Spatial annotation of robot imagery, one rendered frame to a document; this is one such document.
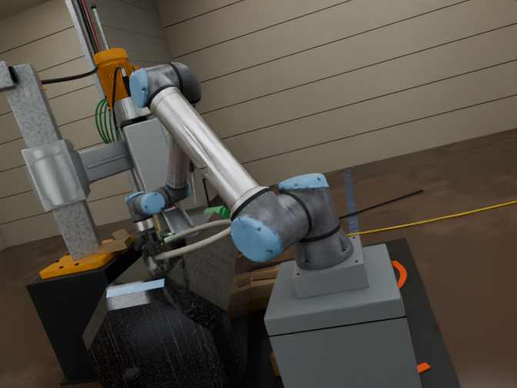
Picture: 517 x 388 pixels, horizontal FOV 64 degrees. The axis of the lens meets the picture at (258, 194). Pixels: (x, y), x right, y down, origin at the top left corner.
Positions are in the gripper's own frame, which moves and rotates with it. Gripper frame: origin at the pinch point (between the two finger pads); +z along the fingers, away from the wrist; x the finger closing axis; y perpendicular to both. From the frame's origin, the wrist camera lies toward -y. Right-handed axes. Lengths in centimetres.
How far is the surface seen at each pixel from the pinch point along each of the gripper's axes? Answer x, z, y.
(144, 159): 44, -51, -48
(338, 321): -10, 11, 99
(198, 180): 229, -12, -229
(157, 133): 54, -63, -41
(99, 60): 73, -127, -103
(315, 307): -12, 6, 93
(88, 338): -24, 25, -42
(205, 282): 20.4, 16.1, 2.9
